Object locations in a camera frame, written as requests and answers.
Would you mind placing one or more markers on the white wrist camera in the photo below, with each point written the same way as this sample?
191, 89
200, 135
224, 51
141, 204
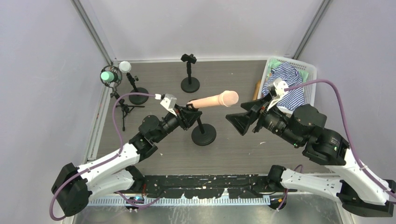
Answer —
168, 102
277, 90

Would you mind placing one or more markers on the aluminium frame rail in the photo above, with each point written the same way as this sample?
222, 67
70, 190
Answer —
97, 129

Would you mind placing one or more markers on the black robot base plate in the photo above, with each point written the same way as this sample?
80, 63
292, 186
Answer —
204, 186

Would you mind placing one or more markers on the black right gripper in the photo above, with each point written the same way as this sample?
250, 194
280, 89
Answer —
256, 115

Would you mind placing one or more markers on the green cloth in basket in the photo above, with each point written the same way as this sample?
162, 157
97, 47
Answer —
274, 63

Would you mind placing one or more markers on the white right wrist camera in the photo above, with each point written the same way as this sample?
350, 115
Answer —
277, 90

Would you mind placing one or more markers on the green microphone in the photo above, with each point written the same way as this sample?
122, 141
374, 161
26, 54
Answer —
107, 76

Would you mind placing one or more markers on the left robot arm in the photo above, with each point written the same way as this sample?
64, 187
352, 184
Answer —
76, 186

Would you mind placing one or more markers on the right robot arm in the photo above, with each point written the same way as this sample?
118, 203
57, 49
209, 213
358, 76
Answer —
359, 194

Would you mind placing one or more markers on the blue striped cloth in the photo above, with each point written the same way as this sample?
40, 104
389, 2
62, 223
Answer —
288, 73

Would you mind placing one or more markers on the black shock mount stand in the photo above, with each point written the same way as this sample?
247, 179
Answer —
203, 134

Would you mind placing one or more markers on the gold microphone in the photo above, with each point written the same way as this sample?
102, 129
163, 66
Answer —
257, 90

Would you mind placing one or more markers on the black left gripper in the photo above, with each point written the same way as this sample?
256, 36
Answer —
185, 117

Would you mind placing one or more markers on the black stand with clip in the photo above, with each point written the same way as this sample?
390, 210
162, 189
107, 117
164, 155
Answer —
189, 84

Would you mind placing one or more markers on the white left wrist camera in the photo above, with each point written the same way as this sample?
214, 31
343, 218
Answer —
168, 102

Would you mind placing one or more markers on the white microphone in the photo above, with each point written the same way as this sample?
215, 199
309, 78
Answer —
125, 67

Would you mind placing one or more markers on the pink microphone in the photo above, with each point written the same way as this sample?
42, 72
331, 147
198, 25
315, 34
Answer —
226, 98

